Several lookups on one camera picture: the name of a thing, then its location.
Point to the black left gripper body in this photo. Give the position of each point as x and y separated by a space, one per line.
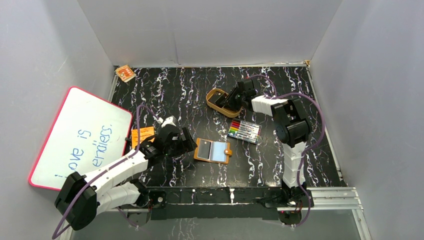
182 141

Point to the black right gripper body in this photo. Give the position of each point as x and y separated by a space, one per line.
235 100

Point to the yellow oval tray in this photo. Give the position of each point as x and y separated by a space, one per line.
224 110

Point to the orange leather card holder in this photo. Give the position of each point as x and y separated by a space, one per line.
220 152

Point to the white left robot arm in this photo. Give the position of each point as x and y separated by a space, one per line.
84 196

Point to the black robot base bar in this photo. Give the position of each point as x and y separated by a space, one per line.
264 203

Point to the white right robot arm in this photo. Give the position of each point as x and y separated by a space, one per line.
291 128

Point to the stack of black cards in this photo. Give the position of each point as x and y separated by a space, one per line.
218 99

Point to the small orange card box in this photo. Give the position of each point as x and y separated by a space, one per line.
125 73

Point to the orange Huckleberry Finn book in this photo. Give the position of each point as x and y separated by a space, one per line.
139 135

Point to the pack of coloured markers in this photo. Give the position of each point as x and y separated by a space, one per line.
244 130

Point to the pink framed whiteboard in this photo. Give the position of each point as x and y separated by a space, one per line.
88 133

